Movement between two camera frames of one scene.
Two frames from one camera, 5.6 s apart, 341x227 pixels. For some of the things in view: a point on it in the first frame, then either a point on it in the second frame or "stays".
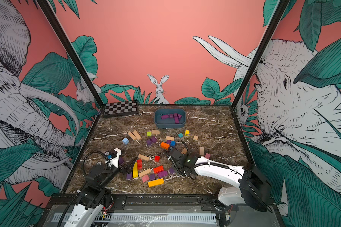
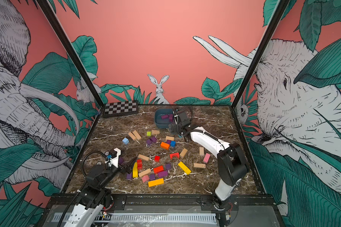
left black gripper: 127,170 stays
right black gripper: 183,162 to 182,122
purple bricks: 152,139 stays
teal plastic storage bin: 170,117 stays
